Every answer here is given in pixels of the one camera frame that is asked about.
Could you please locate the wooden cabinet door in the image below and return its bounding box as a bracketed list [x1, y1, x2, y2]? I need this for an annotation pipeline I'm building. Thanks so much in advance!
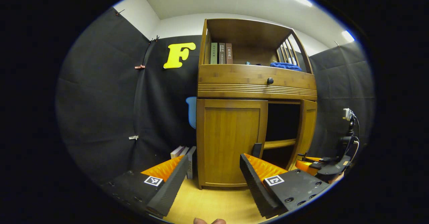
[196, 99, 268, 188]
[287, 99, 318, 171]

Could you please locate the blue folded towel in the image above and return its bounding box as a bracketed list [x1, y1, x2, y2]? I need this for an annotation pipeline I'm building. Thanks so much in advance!
[270, 62, 302, 72]

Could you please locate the small ceiling light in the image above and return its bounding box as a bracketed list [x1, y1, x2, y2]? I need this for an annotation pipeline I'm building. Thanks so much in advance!
[341, 30, 356, 43]

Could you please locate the wooden cabinet drawer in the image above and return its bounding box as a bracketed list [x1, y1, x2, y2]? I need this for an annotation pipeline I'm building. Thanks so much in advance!
[198, 64, 318, 100]

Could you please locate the wooden inner shelf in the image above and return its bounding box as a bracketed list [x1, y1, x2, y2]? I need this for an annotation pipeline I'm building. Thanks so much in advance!
[264, 139, 297, 150]

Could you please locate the black backdrop cloth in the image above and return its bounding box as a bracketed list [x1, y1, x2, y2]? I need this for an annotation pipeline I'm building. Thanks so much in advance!
[55, 7, 375, 184]

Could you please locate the grey standing book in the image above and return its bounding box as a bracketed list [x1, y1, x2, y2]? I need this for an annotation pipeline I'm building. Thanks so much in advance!
[187, 146, 197, 179]

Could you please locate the wooden double-door shoe cabinet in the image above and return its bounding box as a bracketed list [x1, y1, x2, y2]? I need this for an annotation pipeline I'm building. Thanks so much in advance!
[196, 18, 318, 189]

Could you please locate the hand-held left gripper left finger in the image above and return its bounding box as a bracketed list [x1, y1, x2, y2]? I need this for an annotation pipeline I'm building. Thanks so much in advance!
[101, 154, 190, 218]

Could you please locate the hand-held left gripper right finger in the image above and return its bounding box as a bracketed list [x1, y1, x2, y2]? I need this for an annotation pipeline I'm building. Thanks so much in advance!
[239, 153, 330, 219]

